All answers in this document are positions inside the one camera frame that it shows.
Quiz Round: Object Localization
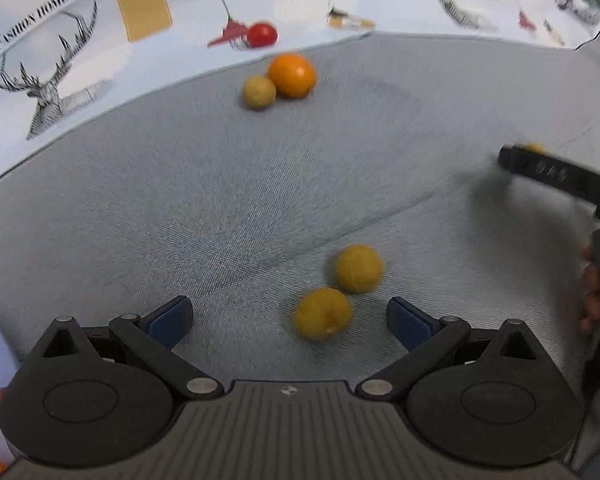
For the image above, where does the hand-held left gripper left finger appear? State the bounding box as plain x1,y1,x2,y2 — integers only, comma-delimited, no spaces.
27,296,225,401

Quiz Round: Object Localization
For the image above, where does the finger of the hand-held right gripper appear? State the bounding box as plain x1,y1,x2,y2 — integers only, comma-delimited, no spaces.
497,143,536,177

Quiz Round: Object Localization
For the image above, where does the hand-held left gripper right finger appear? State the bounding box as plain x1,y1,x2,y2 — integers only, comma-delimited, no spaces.
355,296,553,401

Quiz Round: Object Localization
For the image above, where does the small yellow loquat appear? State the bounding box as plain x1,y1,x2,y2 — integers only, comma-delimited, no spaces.
243,75,277,111
335,244,384,295
294,287,353,342

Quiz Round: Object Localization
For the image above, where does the red cherry tomato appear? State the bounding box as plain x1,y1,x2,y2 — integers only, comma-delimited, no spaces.
247,21,279,50

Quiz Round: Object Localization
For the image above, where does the person's right hand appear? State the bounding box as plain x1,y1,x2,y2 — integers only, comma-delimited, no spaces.
577,242,600,336

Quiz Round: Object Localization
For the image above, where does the grey bed cover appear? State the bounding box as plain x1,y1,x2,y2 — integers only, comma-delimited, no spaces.
0,27,600,480

